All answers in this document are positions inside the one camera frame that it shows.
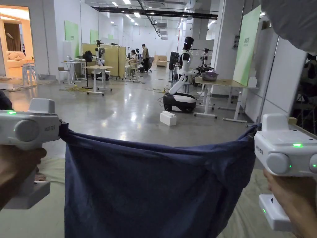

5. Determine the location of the dark blue shirt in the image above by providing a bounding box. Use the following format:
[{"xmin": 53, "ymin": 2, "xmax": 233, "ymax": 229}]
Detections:
[{"xmin": 59, "ymin": 122, "xmax": 262, "ymax": 238}]

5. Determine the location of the low wooden cabinet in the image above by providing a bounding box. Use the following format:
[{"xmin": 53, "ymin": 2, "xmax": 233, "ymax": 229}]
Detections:
[{"xmin": 154, "ymin": 55, "xmax": 172, "ymax": 67}]

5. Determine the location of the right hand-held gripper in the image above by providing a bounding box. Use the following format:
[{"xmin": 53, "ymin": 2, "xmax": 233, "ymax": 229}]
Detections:
[{"xmin": 254, "ymin": 113, "xmax": 317, "ymax": 231}]

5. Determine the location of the small wooden table on wheels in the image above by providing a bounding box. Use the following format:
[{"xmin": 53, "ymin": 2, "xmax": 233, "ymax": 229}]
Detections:
[{"xmin": 82, "ymin": 65, "xmax": 115, "ymax": 96}]

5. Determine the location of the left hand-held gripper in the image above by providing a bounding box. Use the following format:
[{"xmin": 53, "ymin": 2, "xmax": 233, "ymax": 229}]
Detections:
[{"xmin": 0, "ymin": 98, "xmax": 69, "ymax": 210}]

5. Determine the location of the black standing fan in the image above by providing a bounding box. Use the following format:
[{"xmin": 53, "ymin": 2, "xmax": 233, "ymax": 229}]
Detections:
[{"xmin": 81, "ymin": 50, "xmax": 93, "ymax": 89}]

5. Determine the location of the stack of white stools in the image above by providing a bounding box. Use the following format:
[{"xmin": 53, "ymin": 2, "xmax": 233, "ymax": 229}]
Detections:
[{"xmin": 22, "ymin": 63, "xmax": 38, "ymax": 87}]

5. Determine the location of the white robot with black head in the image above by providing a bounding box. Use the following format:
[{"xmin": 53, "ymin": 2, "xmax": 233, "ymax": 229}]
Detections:
[{"xmin": 95, "ymin": 39, "xmax": 111, "ymax": 81}]

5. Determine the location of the white and black humanoid robot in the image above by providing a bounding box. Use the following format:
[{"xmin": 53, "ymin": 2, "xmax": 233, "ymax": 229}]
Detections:
[{"xmin": 163, "ymin": 36, "xmax": 216, "ymax": 112}]

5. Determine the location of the white block carton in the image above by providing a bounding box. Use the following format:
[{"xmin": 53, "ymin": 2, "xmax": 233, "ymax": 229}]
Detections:
[{"xmin": 159, "ymin": 111, "xmax": 177, "ymax": 127}]

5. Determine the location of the small humanoid robot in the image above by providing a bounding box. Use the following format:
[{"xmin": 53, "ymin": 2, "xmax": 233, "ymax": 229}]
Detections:
[{"xmin": 199, "ymin": 48, "xmax": 215, "ymax": 73}]

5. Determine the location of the cream sofa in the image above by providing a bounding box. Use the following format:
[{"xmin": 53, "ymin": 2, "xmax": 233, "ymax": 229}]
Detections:
[{"xmin": 6, "ymin": 51, "xmax": 35, "ymax": 69}]

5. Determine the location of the person's right hand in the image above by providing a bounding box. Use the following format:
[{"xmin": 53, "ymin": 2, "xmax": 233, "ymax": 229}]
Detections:
[{"xmin": 263, "ymin": 170, "xmax": 317, "ymax": 238}]

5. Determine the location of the wooden table with basket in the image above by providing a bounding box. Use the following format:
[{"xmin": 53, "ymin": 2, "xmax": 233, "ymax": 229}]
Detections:
[{"xmin": 193, "ymin": 70, "xmax": 260, "ymax": 124}]

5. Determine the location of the person's left hand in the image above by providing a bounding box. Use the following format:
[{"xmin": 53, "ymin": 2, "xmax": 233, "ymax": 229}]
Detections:
[{"xmin": 0, "ymin": 143, "xmax": 47, "ymax": 211}]

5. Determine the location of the white table with laptop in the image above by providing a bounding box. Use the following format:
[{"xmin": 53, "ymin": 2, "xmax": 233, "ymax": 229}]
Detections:
[{"xmin": 58, "ymin": 55, "xmax": 87, "ymax": 84}]

